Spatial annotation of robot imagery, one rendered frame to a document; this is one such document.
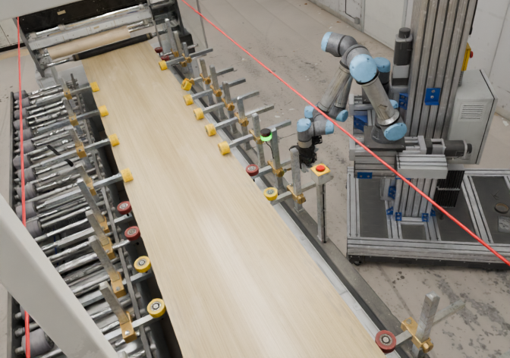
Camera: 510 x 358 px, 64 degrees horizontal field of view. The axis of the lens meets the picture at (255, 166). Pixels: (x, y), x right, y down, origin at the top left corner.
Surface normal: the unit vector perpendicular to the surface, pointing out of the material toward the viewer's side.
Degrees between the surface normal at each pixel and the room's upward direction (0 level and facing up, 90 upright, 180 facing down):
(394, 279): 0
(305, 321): 0
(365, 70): 83
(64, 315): 90
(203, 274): 0
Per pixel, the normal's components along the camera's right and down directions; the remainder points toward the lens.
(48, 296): 0.43, 0.54
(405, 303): -0.12, -0.76
